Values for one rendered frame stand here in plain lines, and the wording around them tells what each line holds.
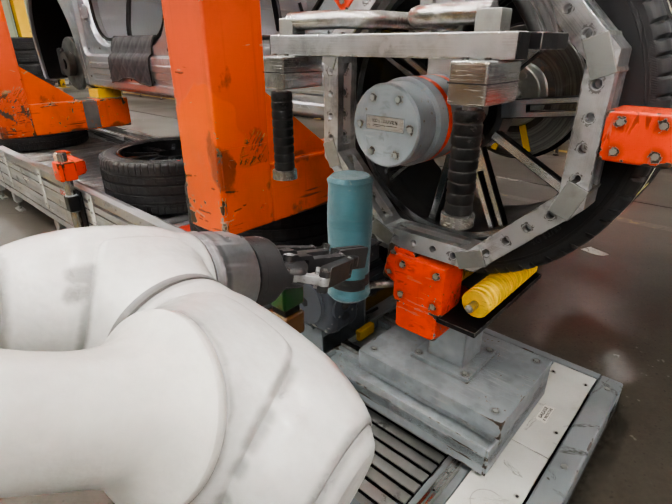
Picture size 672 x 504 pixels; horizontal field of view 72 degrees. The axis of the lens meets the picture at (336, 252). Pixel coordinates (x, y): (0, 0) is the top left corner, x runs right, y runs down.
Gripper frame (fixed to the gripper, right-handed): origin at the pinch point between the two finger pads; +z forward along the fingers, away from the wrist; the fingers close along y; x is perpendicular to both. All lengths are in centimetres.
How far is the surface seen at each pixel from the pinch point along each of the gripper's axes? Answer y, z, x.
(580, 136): -20.2, 23.9, -21.7
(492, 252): -10.0, 30.4, -1.2
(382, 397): 13, 47, 44
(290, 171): 20.8, 9.0, -9.3
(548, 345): -10, 120, 39
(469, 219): -13.2, 6.1, -8.2
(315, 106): 69, 70, -28
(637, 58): -24, 29, -34
